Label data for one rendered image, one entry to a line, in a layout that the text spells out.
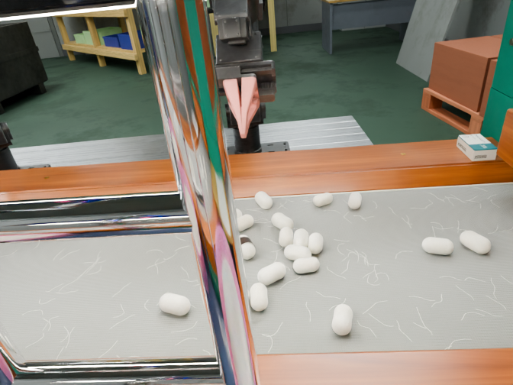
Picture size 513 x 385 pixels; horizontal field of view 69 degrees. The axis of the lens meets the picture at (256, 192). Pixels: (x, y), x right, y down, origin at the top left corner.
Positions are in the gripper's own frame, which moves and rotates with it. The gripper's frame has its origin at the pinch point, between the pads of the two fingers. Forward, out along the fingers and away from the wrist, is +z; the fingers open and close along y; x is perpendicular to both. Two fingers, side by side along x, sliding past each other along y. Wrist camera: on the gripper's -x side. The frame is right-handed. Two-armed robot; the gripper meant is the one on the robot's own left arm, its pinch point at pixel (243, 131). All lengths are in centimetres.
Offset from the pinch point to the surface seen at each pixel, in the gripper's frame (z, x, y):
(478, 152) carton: 2.2, 8.2, 35.4
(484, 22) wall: -257, 279, 218
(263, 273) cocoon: 20.7, -4.6, 2.5
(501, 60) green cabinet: -13.4, 7.3, 42.1
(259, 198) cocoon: 8.3, 6.1, 1.5
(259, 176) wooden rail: 3.5, 9.3, 1.4
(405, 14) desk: -343, 351, 173
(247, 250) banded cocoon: 17.4, -1.8, 0.4
